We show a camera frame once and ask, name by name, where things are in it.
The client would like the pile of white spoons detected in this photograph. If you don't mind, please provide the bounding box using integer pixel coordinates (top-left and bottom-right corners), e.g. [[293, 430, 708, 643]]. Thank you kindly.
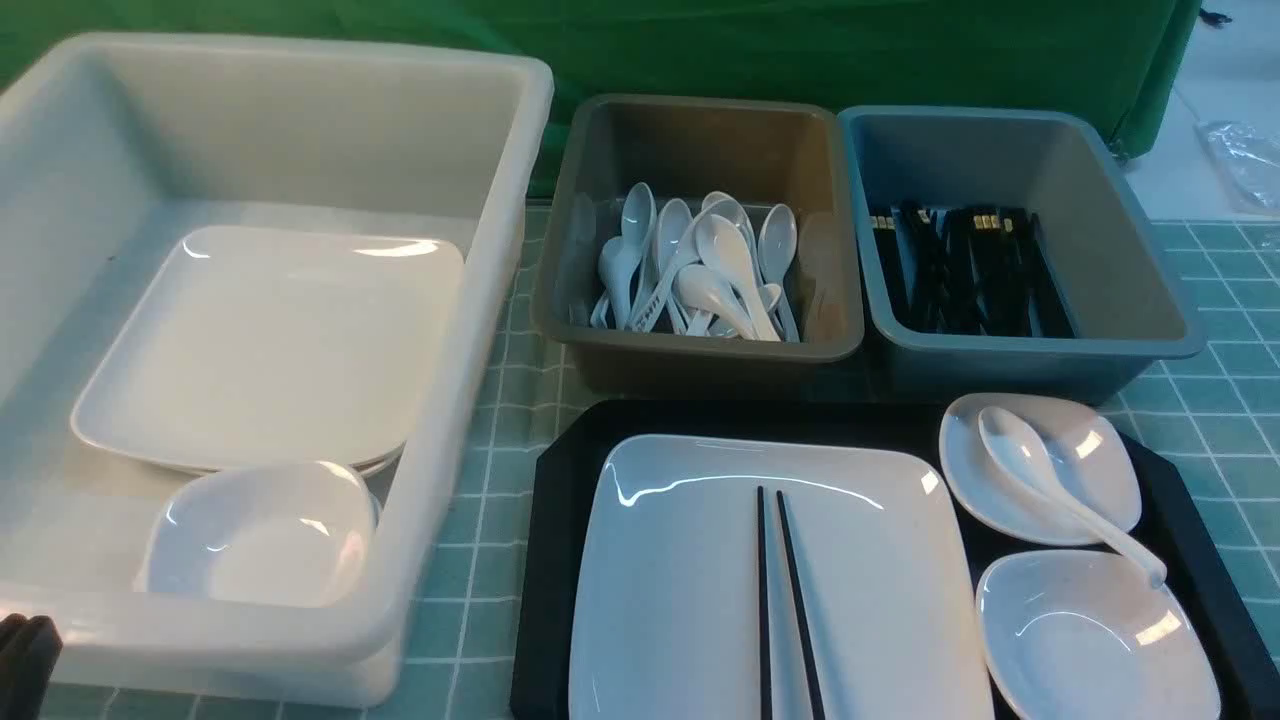
[[570, 182, 801, 342]]

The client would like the clear plastic bag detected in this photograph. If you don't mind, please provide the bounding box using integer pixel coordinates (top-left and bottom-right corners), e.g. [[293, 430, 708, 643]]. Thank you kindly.
[[1196, 120, 1279, 217]]

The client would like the pile of black chopsticks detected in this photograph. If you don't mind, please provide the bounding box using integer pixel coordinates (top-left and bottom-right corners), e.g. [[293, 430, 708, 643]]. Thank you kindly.
[[870, 201, 1076, 340]]

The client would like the brown plastic bin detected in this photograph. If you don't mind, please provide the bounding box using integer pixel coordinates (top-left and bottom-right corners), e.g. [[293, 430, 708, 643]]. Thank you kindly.
[[531, 94, 865, 402]]

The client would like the large white square plate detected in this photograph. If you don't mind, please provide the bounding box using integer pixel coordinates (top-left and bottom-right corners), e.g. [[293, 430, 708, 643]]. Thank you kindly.
[[568, 434, 995, 719]]

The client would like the white bowl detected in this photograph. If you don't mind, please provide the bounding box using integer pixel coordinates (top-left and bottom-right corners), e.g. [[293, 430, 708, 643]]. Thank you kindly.
[[938, 392, 1142, 547], [975, 550, 1224, 719], [132, 461, 381, 609]]

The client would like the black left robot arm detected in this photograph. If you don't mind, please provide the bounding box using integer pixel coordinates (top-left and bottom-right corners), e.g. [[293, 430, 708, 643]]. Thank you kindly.
[[1, 612, 63, 719]]

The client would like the blue-grey plastic bin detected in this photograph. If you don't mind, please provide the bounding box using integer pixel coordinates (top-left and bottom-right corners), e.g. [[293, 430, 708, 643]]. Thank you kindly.
[[838, 105, 1204, 404]]

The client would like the large white plastic tub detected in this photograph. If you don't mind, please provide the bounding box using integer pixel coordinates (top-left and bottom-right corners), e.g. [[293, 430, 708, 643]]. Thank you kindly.
[[3, 33, 554, 710]]

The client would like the white square plate in tub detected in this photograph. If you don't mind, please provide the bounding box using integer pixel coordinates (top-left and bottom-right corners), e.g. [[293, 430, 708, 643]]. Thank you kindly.
[[69, 225, 465, 470]]

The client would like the white bowl in tub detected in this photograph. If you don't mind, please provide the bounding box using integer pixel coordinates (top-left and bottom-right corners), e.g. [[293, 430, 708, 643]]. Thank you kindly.
[[132, 461, 381, 609]]

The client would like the white soup spoon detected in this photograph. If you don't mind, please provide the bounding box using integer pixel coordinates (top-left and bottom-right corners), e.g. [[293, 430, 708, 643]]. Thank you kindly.
[[978, 406, 1169, 588]]

